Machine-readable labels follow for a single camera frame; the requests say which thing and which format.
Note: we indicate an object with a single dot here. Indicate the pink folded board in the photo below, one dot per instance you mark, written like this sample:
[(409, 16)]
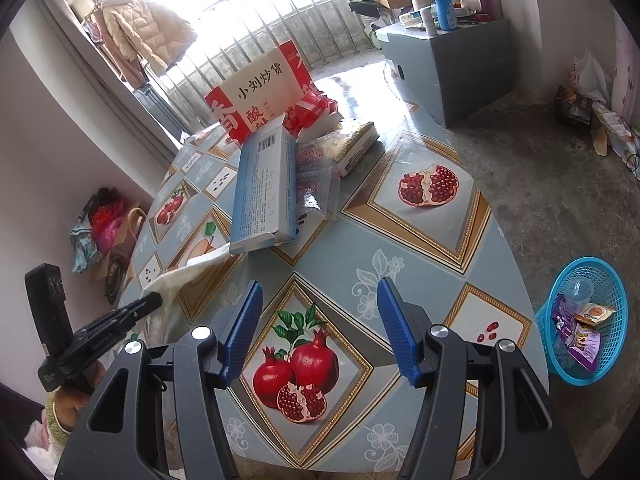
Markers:
[(627, 65)]

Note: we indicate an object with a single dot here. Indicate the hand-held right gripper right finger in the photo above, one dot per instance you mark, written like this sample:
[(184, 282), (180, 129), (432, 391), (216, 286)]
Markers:
[(397, 330)]

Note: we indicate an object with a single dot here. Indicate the person's left hand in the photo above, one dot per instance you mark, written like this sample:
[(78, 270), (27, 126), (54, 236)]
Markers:
[(72, 407)]

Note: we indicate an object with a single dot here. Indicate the clear plastic wrapper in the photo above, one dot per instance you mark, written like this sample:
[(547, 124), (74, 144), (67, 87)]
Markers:
[(317, 180)]

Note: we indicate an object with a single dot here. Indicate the blue mesh basket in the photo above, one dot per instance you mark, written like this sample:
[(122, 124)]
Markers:
[(607, 360)]

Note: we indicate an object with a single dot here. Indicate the white flat box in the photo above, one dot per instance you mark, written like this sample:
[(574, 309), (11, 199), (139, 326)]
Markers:
[(412, 19)]

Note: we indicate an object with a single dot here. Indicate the fluffy white green robe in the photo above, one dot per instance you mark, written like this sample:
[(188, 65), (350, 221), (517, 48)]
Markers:
[(42, 445)]

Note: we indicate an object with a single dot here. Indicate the metal railing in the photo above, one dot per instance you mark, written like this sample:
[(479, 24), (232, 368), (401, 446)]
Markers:
[(300, 30)]

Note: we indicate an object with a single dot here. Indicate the dark snack bag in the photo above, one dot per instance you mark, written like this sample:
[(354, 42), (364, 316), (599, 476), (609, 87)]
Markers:
[(574, 107)]

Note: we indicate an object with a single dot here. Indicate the brown paper bag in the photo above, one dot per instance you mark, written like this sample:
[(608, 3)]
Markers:
[(135, 230)]

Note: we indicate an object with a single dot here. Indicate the floral cloth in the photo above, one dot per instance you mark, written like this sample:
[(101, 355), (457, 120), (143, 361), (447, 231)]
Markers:
[(84, 250)]

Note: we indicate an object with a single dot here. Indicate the white plastic bag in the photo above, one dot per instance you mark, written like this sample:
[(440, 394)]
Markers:
[(592, 77)]

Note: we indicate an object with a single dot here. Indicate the clear noodle packet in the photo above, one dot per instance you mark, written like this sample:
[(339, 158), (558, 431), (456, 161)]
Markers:
[(352, 147)]

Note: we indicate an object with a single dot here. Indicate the red plastic bag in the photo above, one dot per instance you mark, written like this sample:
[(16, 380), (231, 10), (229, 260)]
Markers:
[(312, 110)]

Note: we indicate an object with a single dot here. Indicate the red white paper bag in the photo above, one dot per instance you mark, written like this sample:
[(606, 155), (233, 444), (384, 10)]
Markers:
[(260, 90)]

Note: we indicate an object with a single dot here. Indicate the grey cabinet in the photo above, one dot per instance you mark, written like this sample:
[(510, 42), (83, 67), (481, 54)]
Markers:
[(450, 70)]

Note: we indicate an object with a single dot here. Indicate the white cloth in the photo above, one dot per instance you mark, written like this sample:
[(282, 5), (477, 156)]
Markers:
[(195, 272)]

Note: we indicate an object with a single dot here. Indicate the cardboard pieces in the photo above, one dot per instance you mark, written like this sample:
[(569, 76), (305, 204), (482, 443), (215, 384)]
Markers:
[(612, 130)]

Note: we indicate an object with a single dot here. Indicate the fruit print tablecloth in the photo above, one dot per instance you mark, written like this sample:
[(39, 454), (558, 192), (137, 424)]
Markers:
[(415, 255)]

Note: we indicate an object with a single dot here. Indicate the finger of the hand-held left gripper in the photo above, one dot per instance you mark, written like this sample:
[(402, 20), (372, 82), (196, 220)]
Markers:
[(120, 317)]

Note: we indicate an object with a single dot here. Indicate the dark round tin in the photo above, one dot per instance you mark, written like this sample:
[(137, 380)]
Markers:
[(117, 280)]

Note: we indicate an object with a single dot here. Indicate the white cup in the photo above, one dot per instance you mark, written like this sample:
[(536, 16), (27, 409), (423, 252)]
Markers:
[(470, 3)]

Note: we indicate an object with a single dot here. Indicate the yellow snack packet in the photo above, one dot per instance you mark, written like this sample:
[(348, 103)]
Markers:
[(597, 315)]

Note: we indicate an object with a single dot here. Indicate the small white bottle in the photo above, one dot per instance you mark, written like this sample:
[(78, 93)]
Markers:
[(429, 22)]

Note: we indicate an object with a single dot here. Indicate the purple snack bag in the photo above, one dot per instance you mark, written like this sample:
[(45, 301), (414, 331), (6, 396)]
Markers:
[(582, 345)]

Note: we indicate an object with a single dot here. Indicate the white green spray bottle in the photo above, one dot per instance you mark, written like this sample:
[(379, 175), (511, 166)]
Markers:
[(375, 36)]

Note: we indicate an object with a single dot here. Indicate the light blue box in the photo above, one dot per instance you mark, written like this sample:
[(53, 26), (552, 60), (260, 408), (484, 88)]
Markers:
[(265, 195)]

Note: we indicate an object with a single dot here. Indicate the beige puffer jacket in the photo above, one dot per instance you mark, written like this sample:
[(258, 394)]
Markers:
[(145, 30)]

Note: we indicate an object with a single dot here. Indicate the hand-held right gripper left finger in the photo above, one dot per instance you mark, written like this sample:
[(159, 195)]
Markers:
[(245, 330)]

